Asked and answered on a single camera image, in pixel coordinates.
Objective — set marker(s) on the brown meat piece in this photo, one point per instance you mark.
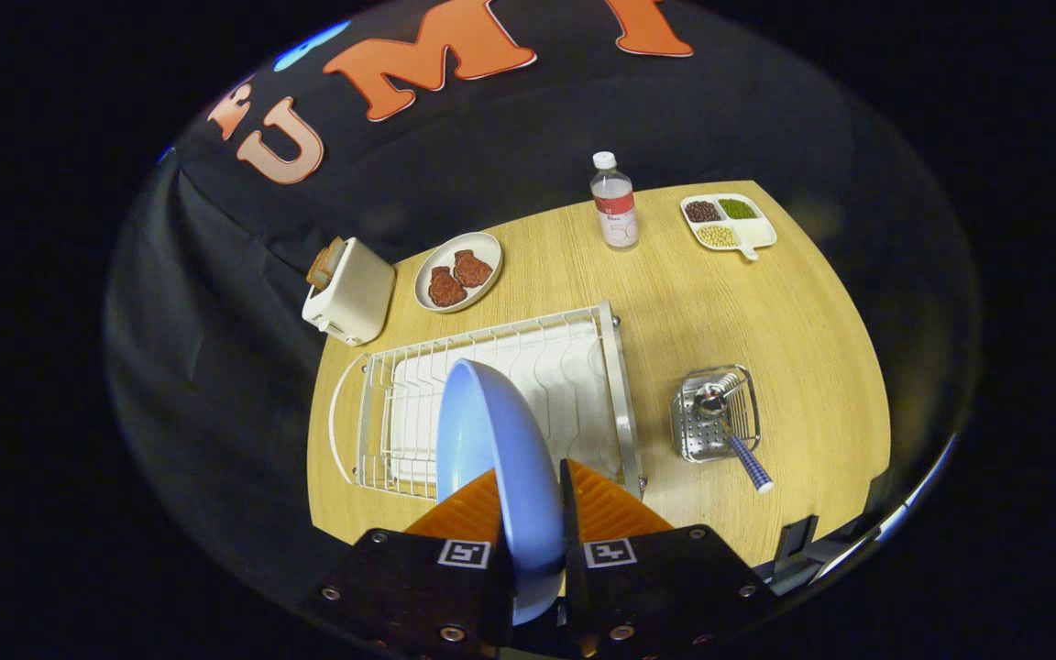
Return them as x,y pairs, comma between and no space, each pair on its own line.
473,269
445,288

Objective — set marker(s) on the beige plate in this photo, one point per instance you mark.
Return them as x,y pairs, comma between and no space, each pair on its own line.
482,246

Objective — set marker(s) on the white toaster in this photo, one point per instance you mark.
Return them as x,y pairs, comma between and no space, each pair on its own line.
354,298

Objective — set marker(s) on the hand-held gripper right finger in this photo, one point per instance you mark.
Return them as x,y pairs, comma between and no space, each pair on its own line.
572,513

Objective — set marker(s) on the white divided tray of beans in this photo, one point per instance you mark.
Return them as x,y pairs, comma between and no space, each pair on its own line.
753,234

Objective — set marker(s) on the blue plate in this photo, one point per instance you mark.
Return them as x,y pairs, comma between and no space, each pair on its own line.
491,440

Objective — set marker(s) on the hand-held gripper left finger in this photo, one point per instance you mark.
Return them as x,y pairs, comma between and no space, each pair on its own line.
400,587

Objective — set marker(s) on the metal mesh basket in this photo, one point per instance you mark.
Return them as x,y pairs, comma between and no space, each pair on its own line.
688,442

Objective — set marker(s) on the clear bottle with red label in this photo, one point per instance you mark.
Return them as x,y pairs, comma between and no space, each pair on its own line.
615,215

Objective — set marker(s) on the toast slice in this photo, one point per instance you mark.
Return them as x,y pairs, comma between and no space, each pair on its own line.
319,269
337,249

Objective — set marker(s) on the dark bracket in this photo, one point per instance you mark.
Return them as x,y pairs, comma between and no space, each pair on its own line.
794,541

